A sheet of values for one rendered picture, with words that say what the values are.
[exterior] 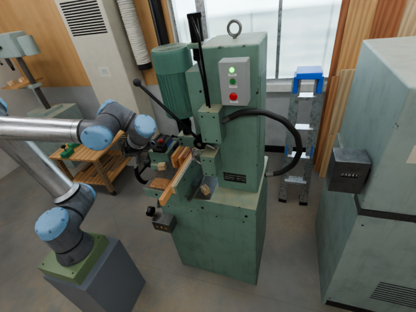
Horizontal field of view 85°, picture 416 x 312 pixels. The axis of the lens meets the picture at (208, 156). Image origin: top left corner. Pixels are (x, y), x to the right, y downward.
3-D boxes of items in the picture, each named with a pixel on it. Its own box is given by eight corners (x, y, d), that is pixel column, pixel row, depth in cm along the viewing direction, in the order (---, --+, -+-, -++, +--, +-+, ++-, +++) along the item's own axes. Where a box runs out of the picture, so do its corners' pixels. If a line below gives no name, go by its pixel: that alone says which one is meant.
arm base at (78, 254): (73, 272, 115) (64, 262, 109) (50, 259, 123) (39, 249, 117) (101, 239, 128) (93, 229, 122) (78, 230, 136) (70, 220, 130)
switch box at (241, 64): (226, 99, 92) (222, 57, 83) (251, 99, 89) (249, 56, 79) (221, 105, 88) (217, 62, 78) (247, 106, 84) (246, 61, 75)
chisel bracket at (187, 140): (184, 141, 133) (182, 129, 128) (207, 143, 129) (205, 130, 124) (179, 148, 128) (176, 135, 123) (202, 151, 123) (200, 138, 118)
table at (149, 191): (178, 135, 169) (176, 128, 166) (216, 138, 159) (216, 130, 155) (130, 193, 125) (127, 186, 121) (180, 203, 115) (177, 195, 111)
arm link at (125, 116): (98, 105, 82) (130, 123, 85) (111, 93, 91) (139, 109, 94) (90, 124, 87) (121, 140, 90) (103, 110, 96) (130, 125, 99)
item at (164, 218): (160, 218, 146) (157, 210, 142) (177, 223, 142) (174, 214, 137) (153, 229, 140) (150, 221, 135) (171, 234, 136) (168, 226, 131)
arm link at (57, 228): (45, 253, 115) (23, 233, 104) (64, 224, 128) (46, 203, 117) (72, 252, 113) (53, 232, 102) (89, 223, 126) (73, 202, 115)
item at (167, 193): (207, 132, 155) (206, 127, 153) (210, 132, 155) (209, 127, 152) (160, 205, 107) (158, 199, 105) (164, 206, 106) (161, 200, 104)
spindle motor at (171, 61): (175, 104, 126) (161, 43, 108) (205, 105, 120) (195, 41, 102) (160, 119, 113) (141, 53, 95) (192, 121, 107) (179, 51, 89)
